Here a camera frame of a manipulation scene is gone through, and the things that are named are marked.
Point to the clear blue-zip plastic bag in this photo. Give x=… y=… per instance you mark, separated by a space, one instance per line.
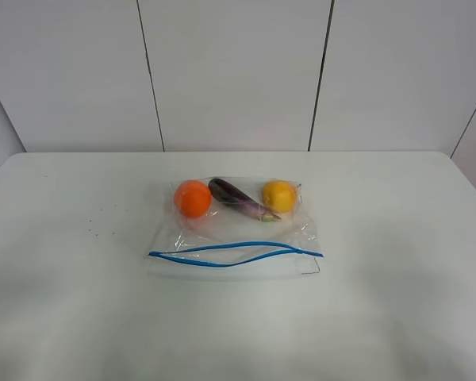
x=225 y=244

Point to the purple eggplant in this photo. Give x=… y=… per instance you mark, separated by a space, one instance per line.
x=232 y=197

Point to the orange fruit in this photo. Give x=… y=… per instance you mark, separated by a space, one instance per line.
x=192 y=198

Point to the yellow lemon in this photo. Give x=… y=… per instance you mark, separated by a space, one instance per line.
x=279 y=196

